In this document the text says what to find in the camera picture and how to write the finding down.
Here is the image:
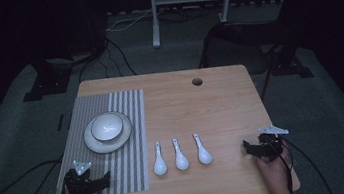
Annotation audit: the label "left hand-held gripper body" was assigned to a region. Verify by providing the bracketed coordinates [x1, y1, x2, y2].
[61, 156, 104, 194]

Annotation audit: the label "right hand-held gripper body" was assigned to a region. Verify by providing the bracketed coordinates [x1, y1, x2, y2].
[250, 122, 293, 165]

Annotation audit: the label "person's right hand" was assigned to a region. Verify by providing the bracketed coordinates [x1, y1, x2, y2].
[254, 143, 296, 185]

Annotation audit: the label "grey striped placemat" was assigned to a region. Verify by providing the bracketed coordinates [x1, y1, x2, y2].
[42, 88, 157, 194]

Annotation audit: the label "white plate with dark rim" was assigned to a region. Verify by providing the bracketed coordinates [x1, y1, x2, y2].
[81, 108, 137, 157]

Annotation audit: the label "white ceramic spoon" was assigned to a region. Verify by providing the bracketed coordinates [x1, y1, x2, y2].
[170, 135, 192, 172]
[191, 131, 214, 167]
[150, 139, 169, 178]

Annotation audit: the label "white bowl with dark rim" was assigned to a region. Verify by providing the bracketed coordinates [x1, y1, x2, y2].
[88, 111, 127, 145]

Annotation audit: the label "small black floor strip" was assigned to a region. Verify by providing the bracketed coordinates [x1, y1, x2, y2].
[54, 113, 67, 133]

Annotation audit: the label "black stand base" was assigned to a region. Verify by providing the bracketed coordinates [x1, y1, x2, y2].
[17, 54, 77, 103]
[266, 42, 315, 84]

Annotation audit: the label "black chair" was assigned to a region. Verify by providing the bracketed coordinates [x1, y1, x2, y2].
[193, 13, 297, 108]

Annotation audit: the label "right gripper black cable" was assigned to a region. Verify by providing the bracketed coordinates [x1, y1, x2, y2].
[264, 127, 335, 194]

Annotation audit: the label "black floor cables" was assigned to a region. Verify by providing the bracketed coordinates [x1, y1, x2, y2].
[72, 35, 139, 84]

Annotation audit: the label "white floor cable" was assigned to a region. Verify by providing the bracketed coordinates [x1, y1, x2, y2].
[103, 8, 156, 34]

